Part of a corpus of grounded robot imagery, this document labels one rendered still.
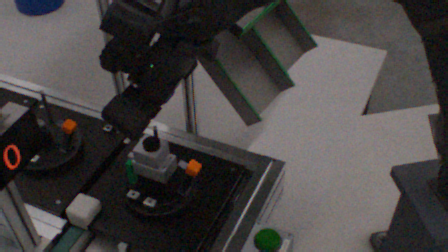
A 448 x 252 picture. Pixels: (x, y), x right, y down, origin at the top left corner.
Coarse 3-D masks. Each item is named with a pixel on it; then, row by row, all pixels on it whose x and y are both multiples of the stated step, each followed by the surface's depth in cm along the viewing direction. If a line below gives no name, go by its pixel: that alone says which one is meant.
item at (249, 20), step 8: (280, 0) 94; (264, 8) 94; (272, 8) 93; (248, 16) 91; (256, 16) 92; (264, 16) 93; (240, 24) 90; (248, 24) 88; (232, 32) 89; (240, 32) 87
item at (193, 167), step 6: (180, 162) 85; (192, 162) 84; (180, 168) 85; (186, 168) 84; (192, 168) 84; (198, 168) 84; (186, 174) 86; (192, 174) 84; (186, 180) 87; (186, 186) 88
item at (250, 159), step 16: (0, 80) 123; (16, 80) 122; (32, 96) 117; (48, 96) 118; (64, 96) 116; (80, 112) 112; (96, 112) 113; (160, 128) 107; (176, 128) 107; (192, 144) 103; (208, 144) 103; (224, 144) 103; (112, 160) 108; (240, 160) 100; (256, 160) 99; (32, 208) 94; (48, 224) 92; (64, 224) 91
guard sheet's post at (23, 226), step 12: (12, 180) 77; (0, 192) 76; (12, 192) 78; (0, 204) 79; (12, 204) 79; (12, 216) 80; (24, 216) 83; (24, 228) 83; (24, 240) 84; (36, 240) 87
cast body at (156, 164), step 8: (144, 136) 88; (152, 136) 86; (144, 144) 85; (152, 144) 85; (160, 144) 86; (136, 152) 85; (144, 152) 85; (152, 152) 85; (160, 152) 85; (168, 152) 88; (136, 160) 87; (144, 160) 86; (152, 160) 85; (160, 160) 86; (168, 160) 87; (176, 160) 89; (136, 168) 89; (144, 168) 87; (152, 168) 86; (160, 168) 86; (168, 168) 87; (176, 168) 90; (144, 176) 89; (152, 176) 88; (160, 176) 87; (168, 176) 88
